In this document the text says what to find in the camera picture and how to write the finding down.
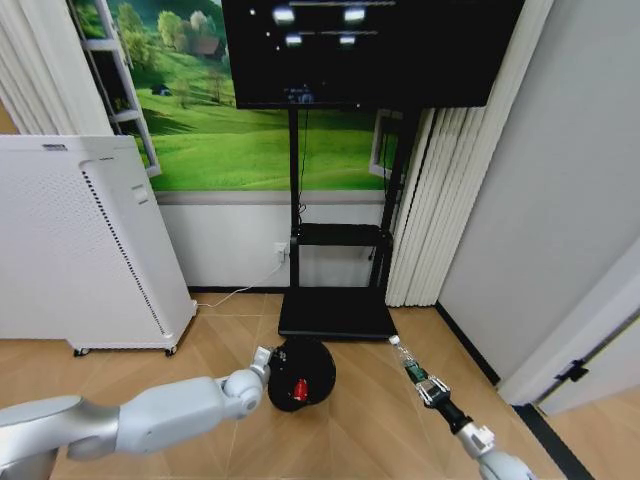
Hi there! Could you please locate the green landscape window mural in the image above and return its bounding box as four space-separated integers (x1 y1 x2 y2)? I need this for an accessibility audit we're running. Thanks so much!
68 0 404 193

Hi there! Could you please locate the black television floor stand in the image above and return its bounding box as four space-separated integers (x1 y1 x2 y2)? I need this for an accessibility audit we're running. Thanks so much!
276 106 417 342

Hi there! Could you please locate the white door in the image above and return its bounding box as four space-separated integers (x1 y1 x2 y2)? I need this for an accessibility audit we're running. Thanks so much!
498 238 640 417

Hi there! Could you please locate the black door hinge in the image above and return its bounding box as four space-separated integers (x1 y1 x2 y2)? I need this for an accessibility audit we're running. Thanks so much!
553 358 590 384

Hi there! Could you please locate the clear plastic bottle green label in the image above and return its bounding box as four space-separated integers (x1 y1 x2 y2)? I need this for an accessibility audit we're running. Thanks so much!
388 335 428 385

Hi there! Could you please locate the large black television screen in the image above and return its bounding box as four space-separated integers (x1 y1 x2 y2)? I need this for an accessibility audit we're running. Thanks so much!
220 0 527 111

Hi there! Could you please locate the white power cable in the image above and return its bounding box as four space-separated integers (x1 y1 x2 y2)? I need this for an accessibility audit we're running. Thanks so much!
192 258 282 309

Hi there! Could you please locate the white pleated curtain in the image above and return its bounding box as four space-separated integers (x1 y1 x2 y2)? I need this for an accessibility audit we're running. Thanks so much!
384 79 501 309
0 0 115 137

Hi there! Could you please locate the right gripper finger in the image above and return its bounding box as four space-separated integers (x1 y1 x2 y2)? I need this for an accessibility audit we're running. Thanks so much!
422 371 452 397
410 377 432 407

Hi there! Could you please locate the black hanging television cable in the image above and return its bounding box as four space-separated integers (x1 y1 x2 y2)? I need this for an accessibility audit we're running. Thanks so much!
295 108 310 237

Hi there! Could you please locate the white air purifier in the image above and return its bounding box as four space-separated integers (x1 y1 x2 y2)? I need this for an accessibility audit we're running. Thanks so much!
0 133 198 358

